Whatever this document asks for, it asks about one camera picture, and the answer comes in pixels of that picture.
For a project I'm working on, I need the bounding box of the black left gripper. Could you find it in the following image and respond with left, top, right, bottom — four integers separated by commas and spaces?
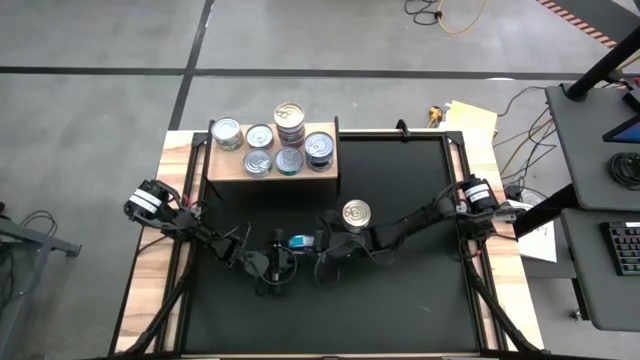
257, 242, 302, 299

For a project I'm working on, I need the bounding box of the teal tuna can with barcode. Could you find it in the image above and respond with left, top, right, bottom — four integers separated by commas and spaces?
274, 146, 306, 177

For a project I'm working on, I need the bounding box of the dark tablet screen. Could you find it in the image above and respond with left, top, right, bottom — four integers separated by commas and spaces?
602, 114, 640, 146

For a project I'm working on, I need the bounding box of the white paper sheet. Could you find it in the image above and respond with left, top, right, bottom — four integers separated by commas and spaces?
517, 219, 558, 264

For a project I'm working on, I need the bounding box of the yellow floor cable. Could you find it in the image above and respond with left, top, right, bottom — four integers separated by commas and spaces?
437, 0, 489, 36

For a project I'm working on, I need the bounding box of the white green label tuna can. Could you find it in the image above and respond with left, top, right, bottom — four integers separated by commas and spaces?
210, 116, 245, 147

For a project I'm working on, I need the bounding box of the blue label tuna can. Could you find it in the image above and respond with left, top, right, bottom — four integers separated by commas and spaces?
303, 130, 335, 160

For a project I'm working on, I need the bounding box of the silver-top reddish-side tuna can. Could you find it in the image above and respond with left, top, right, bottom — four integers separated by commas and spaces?
244, 122, 276, 150

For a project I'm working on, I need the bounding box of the wooden shelf black frame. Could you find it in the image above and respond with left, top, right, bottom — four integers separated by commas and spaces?
202, 115, 345, 201

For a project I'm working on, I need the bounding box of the coiled black cable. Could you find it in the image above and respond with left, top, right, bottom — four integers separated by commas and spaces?
607, 152, 640, 192

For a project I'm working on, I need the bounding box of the tall red blue label can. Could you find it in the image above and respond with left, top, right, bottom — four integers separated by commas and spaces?
276, 125, 306, 143
342, 199, 373, 230

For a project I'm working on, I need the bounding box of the grey side desk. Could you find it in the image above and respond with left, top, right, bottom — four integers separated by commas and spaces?
543, 84, 640, 212
559, 207, 640, 332

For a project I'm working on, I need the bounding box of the black floor cable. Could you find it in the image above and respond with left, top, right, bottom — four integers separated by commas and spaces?
403, 0, 446, 27

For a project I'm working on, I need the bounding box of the grey metal stand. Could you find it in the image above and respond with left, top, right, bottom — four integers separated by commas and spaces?
0, 217, 83, 360

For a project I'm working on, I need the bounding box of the backlit black keyboard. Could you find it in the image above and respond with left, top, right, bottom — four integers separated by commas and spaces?
599, 219, 640, 277

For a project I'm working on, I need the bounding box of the yellow paper folder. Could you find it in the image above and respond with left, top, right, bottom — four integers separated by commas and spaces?
444, 99, 500, 136

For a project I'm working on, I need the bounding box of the black metal table frame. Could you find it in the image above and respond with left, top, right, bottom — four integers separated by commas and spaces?
107, 119, 544, 360

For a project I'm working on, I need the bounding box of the black slanted pole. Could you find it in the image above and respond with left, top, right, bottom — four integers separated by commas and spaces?
564, 27, 640, 104

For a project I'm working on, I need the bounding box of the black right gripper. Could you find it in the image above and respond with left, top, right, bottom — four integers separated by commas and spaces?
310, 209, 375, 267

